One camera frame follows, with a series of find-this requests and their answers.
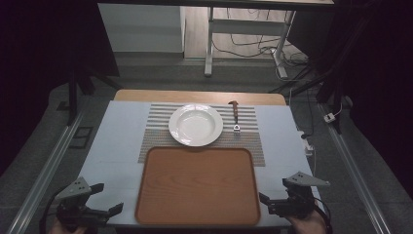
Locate person's left hand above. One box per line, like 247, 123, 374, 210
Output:
48, 216, 90, 234

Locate white round plate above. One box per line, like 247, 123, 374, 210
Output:
168, 102, 224, 147

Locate fork with wooden handle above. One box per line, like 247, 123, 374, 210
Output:
227, 99, 242, 137

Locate person's right hand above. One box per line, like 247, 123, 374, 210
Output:
284, 208, 327, 234

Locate black floor cables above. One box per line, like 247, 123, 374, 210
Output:
211, 9, 310, 68

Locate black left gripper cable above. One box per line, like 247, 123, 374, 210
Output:
38, 189, 67, 234

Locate aluminium rail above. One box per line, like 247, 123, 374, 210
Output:
5, 108, 86, 234
318, 102, 391, 234

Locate black metal stand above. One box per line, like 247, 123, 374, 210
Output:
268, 19, 358, 135

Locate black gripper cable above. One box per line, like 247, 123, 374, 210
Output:
38, 189, 67, 234
312, 199, 334, 234

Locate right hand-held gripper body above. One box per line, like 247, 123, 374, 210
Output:
267, 171, 331, 220

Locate brown wooden tray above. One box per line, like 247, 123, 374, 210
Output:
134, 146, 262, 227

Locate white desk frame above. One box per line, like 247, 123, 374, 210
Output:
204, 5, 297, 80

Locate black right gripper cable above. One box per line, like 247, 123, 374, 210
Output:
312, 199, 334, 234

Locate white plug adapter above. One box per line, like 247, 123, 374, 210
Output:
322, 111, 337, 124

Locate pale table cover sheet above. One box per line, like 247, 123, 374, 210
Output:
78, 99, 322, 228

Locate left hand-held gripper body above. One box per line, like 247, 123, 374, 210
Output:
54, 176, 110, 229

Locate striped woven placemat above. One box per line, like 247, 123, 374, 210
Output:
137, 102, 266, 168

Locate white power strip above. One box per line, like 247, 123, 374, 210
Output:
301, 130, 317, 158

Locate dark floor socket plate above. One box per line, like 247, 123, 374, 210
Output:
68, 126, 94, 150

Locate black tripod stand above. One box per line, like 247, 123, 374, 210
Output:
56, 61, 125, 127

